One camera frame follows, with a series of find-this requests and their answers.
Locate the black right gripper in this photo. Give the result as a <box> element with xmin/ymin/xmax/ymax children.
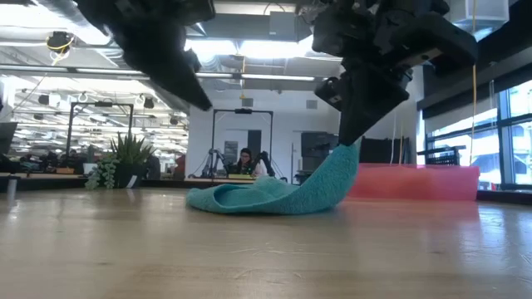
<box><xmin>311</xmin><ymin>0</ymin><xmax>479</xmax><ymax>146</ymax></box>

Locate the dark door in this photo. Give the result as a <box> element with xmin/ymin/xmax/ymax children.
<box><xmin>247</xmin><ymin>130</ymin><xmax>262</xmax><ymax>167</ymax></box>

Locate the black gantry frame with camera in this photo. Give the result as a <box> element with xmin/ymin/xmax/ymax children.
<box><xmin>211</xmin><ymin>108</ymin><xmax>274</xmax><ymax>180</ymax></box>

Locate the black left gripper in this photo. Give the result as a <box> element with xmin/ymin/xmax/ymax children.
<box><xmin>76</xmin><ymin>0</ymin><xmax>215</xmax><ymax>112</ymax></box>

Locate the teal microfiber towel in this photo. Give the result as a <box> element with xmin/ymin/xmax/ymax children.
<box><xmin>185</xmin><ymin>140</ymin><xmax>362</xmax><ymax>216</ymax></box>

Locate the yellow hanging cable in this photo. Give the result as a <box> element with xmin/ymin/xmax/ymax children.
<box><xmin>469</xmin><ymin>61</ymin><xmax>478</xmax><ymax>167</ymax></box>

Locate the pink plastic basket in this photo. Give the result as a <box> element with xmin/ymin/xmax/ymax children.
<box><xmin>348</xmin><ymin>163</ymin><xmax>481</xmax><ymax>203</ymax></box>

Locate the black wire crate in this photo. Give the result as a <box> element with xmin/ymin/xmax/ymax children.
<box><xmin>416</xmin><ymin>145</ymin><xmax>466</xmax><ymax>167</ymax></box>

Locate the green artificial potted plant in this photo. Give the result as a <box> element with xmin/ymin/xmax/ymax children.
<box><xmin>85</xmin><ymin>131</ymin><xmax>155</xmax><ymax>191</ymax></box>

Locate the black box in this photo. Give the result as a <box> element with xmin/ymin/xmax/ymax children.
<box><xmin>359</xmin><ymin>136</ymin><xmax>411</xmax><ymax>165</ymax></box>

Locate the standing person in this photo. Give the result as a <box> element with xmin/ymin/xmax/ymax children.
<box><xmin>143</xmin><ymin>154</ymin><xmax>162</xmax><ymax>180</ymax></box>

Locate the large window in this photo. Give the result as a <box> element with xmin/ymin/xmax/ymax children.
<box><xmin>423</xmin><ymin>78</ymin><xmax>532</xmax><ymax>190</ymax></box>

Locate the black yellow ceiling cable reel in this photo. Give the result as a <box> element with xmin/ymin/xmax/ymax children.
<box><xmin>45</xmin><ymin>31</ymin><xmax>76</xmax><ymax>66</ymax></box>

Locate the dark background monitor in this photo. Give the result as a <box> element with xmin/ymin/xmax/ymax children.
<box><xmin>0</xmin><ymin>121</ymin><xmax>18</xmax><ymax>155</ymax></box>

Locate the dark grey machine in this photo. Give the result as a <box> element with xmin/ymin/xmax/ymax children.
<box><xmin>295</xmin><ymin>131</ymin><xmax>340</xmax><ymax>185</ymax></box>

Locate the seated person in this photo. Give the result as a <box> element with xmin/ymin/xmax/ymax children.
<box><xmin>233</xmin><ymin>148</ymin><xmax>269</xmax><ymax>179</ymax></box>

